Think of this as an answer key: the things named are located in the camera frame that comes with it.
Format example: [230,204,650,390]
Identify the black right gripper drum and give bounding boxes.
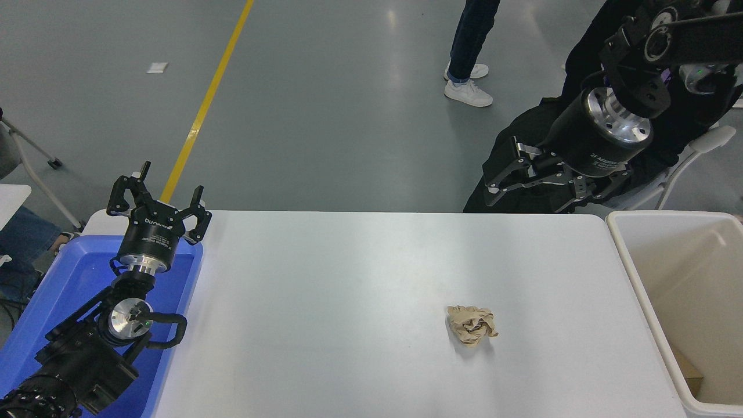
[542,90,642,178]

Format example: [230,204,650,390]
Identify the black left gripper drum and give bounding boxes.
[118,203,186,263]

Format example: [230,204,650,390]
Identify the tan paper ball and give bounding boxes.
[446,305,499,348]

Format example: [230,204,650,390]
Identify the seated person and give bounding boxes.
[463,0,743,214]

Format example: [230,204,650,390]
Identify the blue plastic tray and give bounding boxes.
[0,234,205,418]

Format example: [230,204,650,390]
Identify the grey metal stand leg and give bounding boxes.
[0,113,83,230]

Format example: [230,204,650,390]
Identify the person at table edge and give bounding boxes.
[0,206,66,302]

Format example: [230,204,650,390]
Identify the standing person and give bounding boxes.
[443,0,501,108]

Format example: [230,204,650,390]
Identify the small white side table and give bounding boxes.
[0,184,33,230]

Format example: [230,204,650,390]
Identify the white chair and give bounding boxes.
[615,125,738,211]

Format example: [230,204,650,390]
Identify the large pale bin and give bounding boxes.
[605,210,743,418]

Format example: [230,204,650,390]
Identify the brown cardboard piece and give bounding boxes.
[669,344,705,403]

